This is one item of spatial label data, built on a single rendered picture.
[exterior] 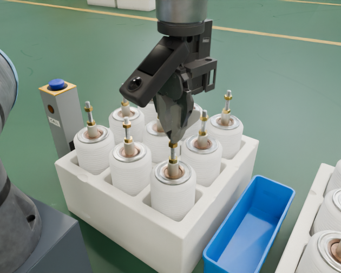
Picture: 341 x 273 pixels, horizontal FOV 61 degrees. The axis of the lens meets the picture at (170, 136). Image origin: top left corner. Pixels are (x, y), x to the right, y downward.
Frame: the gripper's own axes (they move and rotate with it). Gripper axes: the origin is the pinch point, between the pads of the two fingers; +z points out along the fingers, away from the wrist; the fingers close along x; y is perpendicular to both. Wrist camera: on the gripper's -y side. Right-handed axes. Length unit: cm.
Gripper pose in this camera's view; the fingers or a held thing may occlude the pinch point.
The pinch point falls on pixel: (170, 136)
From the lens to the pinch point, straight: 53.2
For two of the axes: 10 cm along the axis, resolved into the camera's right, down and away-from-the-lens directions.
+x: -6.6, -4.3, 6.2
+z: 0.0, 8.2, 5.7
